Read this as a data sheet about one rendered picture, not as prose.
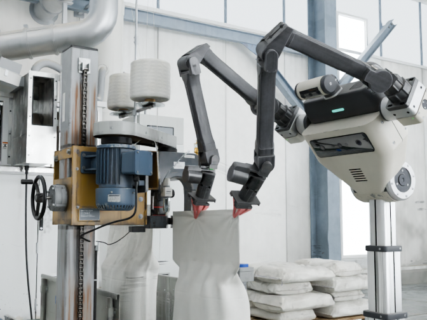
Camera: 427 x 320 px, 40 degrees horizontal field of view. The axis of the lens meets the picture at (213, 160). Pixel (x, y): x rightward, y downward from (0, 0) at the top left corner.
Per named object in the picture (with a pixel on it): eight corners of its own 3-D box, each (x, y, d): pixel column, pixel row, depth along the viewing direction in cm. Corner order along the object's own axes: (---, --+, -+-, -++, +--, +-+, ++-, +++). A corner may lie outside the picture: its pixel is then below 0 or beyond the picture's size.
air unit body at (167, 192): (174, 215, 246) (175, 178, 247) (164, 215, 243) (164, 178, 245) (169, 215, 250) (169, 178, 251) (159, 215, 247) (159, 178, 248)
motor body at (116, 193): (142, 210, 222) (143, 145, 225) (104, 210, 214) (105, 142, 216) (125, 211, 235) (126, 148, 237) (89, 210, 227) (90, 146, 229)
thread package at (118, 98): (145, 110, 257) (145, 72, 258) (114, 106, 249) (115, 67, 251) (131, 114, 269) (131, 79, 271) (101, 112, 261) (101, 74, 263)
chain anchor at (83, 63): (91, 72, 240) (92, 58, 241) (80, 71, 238) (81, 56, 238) (89, 74, 243) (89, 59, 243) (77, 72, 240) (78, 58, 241)
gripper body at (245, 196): (227, 193, 207) (236, 178, 203) (251, 194, 213) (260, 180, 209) (235, 206, 203) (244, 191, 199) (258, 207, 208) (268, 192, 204)
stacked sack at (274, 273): (338, 280, 524) (338, 264, 525) (280, 286, 488) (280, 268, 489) (306, 277, 559) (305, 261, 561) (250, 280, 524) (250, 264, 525)
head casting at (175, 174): (206, 215, 261) (206, 148, 264) (157, 215, 248) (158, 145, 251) (174, 215, 286) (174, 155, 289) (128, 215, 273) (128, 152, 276)
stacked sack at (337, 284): (383, 289, 557) (382, 274, 559) (330, 294, 521) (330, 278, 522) (349, 285, 594) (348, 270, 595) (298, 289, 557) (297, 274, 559)
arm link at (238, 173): (274, 164, 196) (267, 153, 203) (243, 155, 192) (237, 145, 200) (260, 194, 200) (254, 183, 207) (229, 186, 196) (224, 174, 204)
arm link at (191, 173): (219, 155, 228) (209, 154, 236) (193, 152, 223) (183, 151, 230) (216, 185, 228) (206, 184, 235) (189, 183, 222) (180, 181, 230)
